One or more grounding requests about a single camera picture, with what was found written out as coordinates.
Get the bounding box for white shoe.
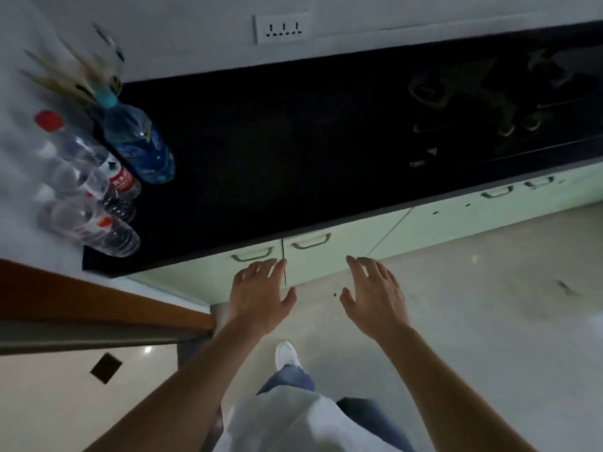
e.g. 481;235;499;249
274;341;302;373

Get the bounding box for blue plastic water bottle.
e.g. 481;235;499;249
94;86;176;184

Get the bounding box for clear bottle with red cap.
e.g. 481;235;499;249
34;110;142;201

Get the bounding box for person's left forearm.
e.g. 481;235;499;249
81;321;264;452

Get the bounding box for white shirt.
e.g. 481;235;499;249
213;385;402;452

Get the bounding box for white wall power socket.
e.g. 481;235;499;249
254;12;312;46

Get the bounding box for blue jeans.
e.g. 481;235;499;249
256;364;416;452

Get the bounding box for light green cabinet door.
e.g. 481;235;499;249
282;208;414;288
367;157;603;261
126;240;286;306

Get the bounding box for person's left hand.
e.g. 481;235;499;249
228;258;298;336

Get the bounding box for person's right forearm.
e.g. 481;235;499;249
377;325;540;452

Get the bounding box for clear bottle with red label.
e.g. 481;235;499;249
38;200;141;258

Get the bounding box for clear plastic water bottle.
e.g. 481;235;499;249
36;182;138;224

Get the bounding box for brown wooden door frame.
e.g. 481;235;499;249
0;258;216;357

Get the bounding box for black gas stove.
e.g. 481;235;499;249
406;40;603;171

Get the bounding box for person's right hand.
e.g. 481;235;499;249
339;255;411;342

